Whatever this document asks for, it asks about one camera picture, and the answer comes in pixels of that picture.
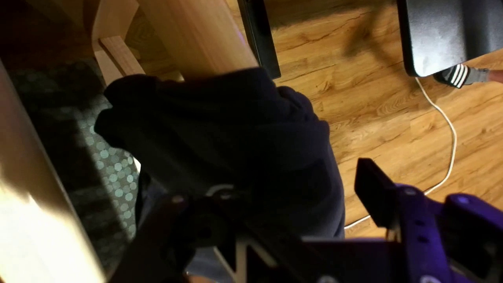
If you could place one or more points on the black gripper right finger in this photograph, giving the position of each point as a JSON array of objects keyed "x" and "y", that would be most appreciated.
[{"x": 419, "y": 220}]

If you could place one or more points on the dark dotted seat cushion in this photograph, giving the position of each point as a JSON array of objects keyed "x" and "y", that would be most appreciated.
[{"x": 105, "y": 173}]

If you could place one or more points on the navy hoodie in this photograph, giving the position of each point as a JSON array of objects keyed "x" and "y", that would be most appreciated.
[{"x": 221, "y": 135}]

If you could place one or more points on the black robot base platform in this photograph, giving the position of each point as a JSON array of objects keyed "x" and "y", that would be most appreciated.
[{"x": 446, "y": 31}]

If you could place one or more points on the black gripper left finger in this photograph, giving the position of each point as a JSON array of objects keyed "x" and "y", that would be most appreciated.
[{"x": 167, "y": 241}]

